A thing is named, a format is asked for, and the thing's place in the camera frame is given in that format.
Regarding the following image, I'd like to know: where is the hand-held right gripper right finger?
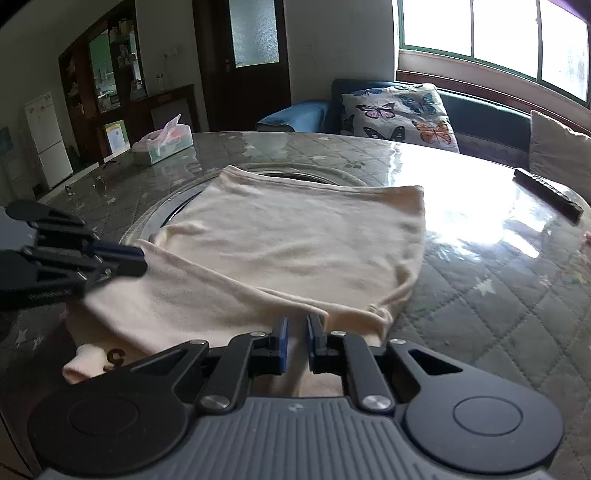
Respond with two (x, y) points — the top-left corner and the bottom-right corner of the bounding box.
(306, 313), (467, 413)

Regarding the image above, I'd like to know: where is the tissue box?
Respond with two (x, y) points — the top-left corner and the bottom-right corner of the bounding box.
(132, 114), (194, 166)

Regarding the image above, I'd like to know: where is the black remote control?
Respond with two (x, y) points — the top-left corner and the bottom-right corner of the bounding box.
(513, 167), (584, 223)

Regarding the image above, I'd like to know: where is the dark wooden display cabinet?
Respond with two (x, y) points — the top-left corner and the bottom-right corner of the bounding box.
(58, 0), (149, 166)

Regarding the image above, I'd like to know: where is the plain grey pillow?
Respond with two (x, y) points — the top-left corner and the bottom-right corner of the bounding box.
(528, 110), (591, 191)

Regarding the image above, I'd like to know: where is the butterfly print pillow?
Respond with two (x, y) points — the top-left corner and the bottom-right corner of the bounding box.
(340, 83), (461, 153)

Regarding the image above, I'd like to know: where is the cream garment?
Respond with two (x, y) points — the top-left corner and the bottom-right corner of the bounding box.
(62, 165), (426, 398)

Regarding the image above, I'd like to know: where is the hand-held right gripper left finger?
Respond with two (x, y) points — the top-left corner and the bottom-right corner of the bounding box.
(117, 316), (290, 415)

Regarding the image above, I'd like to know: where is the round built-in induction cooker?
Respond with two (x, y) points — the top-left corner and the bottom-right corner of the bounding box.
(117, 161), (370, 246)

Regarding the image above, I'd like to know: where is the dark wooden sideboard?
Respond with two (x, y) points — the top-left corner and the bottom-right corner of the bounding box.
(130, 83), (198, 140)

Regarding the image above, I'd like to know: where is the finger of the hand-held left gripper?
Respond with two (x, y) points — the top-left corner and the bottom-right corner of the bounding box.
(21, 246), (149, 297)
(6, 200), (145, 262)

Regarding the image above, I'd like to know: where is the green framed window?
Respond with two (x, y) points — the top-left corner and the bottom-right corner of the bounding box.
(396, 0), (591, 103)

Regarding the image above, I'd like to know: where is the white refrigerator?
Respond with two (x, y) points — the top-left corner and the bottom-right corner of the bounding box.
(24, 92), (75, 189)

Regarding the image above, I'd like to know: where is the blue sofa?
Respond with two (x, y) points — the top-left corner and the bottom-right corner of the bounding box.
(256, 78), (533, 168)

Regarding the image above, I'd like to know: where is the dark wooden door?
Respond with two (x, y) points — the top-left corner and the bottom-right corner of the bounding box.
(193, 0), (293, 133)

